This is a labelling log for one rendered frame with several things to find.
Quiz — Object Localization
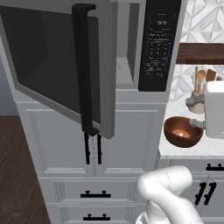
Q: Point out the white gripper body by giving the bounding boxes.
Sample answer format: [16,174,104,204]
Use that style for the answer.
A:
[203,80,224,139]

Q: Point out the brown bowl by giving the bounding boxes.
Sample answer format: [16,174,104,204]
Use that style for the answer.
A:
[163,115,204,149]

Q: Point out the grey cupboard door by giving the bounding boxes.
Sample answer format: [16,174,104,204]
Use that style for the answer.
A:
[17,101,96,179]
[186,174,210,219]
[94,101,169,179]
[207,174,224,219]

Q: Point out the grey microwave oven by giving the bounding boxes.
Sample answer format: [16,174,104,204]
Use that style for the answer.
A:
[109,0,189,94]

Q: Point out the microwave door with dark window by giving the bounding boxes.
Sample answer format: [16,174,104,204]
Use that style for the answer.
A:
[0,0,118,140]

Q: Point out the beige utensil pot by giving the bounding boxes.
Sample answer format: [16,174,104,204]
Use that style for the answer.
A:
[187,91,206,116]

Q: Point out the wooden spoon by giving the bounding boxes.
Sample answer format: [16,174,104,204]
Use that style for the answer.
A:
[194,66,207,96]

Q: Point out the wooden spatula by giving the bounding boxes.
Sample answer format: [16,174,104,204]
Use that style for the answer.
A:
[205,68,218,84]

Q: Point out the grey drawer front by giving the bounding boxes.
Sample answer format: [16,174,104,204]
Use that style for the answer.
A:
[38,177,147,204]
[157,158,224,177]
[45,202,147,224]

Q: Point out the dark wooden shelf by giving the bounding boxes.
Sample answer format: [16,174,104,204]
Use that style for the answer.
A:
[176,42,224,66]

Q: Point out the black drawer handle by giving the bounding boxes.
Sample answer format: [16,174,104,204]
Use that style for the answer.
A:
[82,213,111,222]
[80,190,112,199]
[205,163,224,172]

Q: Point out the black cupboard door handle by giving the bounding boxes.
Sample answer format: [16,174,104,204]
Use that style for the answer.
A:
[83,132,91,165]
[194,182,209,206]
[203,181,218,206]
[96,133,103,165]

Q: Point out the black microwave door handle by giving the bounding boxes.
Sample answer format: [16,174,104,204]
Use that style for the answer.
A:
[71,3,102,137]

